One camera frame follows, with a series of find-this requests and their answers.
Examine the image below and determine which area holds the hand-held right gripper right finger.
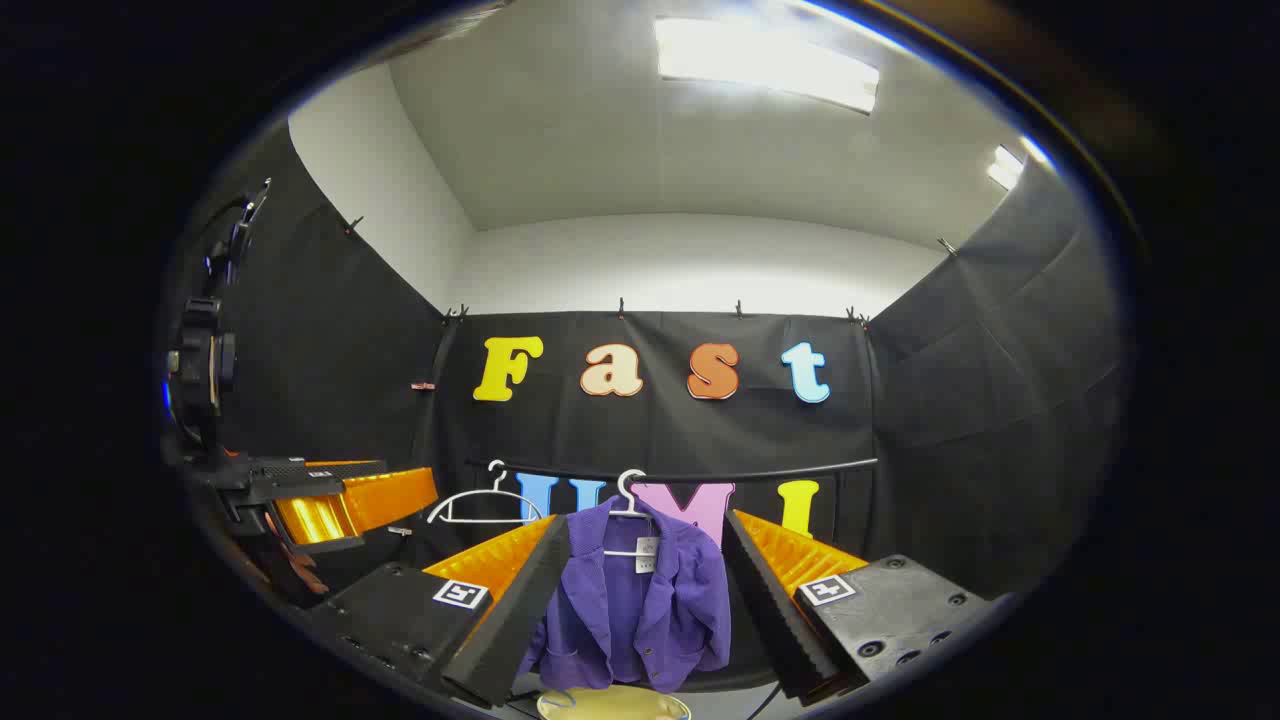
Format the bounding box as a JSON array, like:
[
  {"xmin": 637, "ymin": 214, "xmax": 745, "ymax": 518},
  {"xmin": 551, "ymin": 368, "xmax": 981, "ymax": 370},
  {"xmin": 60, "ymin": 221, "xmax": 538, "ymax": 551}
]
[{"xmin": 722, "ymin": 508, "xmax": 1006, "ymax": 706}]

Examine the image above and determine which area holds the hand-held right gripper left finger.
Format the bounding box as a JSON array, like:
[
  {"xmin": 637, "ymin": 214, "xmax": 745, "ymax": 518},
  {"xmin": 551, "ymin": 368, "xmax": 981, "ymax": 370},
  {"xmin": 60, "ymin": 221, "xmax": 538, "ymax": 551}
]
[{"xmin": 300, "ymin": 513, "xmax": 573, "ymax": 709}]

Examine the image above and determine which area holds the purple ribbed jacket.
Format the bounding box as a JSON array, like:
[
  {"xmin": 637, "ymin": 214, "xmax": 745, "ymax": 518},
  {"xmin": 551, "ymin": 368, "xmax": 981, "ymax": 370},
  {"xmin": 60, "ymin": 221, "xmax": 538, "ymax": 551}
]
[{"xmin": 520, "ymin": 497, "xmax": 733, "ymax": 693}]

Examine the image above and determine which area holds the pale yellow laundry hamper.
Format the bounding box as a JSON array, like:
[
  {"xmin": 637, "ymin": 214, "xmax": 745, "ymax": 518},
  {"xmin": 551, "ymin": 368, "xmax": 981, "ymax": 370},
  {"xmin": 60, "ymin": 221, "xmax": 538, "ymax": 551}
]
[{"xmin": 537, "ymin": 684, "xmax": 693, "ymax": 720}]

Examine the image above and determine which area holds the white plastic clothes hanger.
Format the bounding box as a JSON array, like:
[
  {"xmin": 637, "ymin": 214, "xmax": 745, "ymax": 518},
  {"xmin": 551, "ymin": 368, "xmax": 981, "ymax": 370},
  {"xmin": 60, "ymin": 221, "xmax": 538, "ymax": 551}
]
[
  {"xmin": 603, "ymin": 469, "xmax": 653, "ymax": 558},
  {"xmin": 427, "ymin": 460, "xmax": 544, "ymax": 526}
]

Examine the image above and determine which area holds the black clothes rack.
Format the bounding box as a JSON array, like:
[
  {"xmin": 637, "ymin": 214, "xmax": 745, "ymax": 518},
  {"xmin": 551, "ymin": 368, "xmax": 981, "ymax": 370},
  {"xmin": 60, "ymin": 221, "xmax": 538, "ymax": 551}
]
[{"xmin": 465, "ymin": 456, "xmax": 880, "ymax": 484}]

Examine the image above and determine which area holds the black backdrop cloth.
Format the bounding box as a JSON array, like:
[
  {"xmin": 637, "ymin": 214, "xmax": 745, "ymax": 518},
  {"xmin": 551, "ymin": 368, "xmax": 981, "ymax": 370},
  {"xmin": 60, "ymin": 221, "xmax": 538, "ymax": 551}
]
[{"xmin": 165, "ymin": 130, "xmax": 1131, "ymax": 691}]

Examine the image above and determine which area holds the small ceiling light panel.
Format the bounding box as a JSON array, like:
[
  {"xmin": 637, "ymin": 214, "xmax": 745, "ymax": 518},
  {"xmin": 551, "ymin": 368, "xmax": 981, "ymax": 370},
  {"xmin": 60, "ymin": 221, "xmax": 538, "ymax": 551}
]
[{"xmin": 987, "ymin": 144, "xmax": 1027, "ymax": 192}]

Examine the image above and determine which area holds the large ceiling light panel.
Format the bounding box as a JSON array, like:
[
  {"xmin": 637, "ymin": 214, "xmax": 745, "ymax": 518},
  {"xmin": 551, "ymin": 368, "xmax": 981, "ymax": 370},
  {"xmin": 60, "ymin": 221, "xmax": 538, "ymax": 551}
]
[{"xmin": 655, "ymin": 15, "xmax": 881, "ymax": 114}]

